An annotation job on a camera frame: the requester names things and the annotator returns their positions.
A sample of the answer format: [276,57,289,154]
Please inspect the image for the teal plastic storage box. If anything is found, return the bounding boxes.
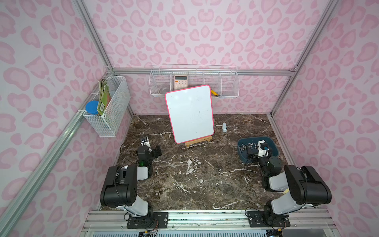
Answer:
[238,136,280,164]

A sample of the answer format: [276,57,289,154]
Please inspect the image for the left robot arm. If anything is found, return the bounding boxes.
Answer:
[100,145,162,223]

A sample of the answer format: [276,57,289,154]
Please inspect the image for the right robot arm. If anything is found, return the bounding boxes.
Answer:
[246,140,332,225]

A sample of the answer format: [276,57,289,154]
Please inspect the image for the pile of wing nuts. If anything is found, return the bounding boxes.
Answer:
[239,143,257,152]

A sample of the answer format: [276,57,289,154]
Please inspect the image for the wooden easel stand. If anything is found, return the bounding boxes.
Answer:
[185,136,212,147]

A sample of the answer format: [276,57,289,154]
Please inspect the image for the white mesh side basket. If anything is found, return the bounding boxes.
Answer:
[83,76,131,138]

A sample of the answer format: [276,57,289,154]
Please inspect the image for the pink framed whiteboard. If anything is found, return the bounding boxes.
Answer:
[165,85,215,144]

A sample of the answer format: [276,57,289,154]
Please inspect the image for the metal bowl in basket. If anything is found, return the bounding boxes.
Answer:
[159,87,170,94]

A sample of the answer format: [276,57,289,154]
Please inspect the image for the green paper packets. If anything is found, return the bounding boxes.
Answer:
[97,79,112,116]

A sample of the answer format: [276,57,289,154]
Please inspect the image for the blue round lid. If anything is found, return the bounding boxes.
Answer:
[85,100,99,115]

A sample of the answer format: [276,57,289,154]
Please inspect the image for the pink calculator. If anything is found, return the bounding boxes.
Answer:
[174,75,189,90]

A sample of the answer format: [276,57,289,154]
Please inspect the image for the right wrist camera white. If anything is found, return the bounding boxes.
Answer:
[257,140,269,152]

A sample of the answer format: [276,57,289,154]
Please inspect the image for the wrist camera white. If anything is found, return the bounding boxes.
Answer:
[257,140,269,152]
[141,136,151,147]

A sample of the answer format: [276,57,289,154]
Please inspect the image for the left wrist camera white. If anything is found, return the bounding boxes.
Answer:
[141,136,151,147]

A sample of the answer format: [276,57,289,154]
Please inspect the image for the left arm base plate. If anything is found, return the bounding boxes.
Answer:
[126,212,169,229]

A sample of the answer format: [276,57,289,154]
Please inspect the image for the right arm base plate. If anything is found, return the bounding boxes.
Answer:
[245,210,291,228]

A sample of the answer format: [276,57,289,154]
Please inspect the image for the white wire wall basket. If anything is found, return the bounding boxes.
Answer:
[149,65,240,98]

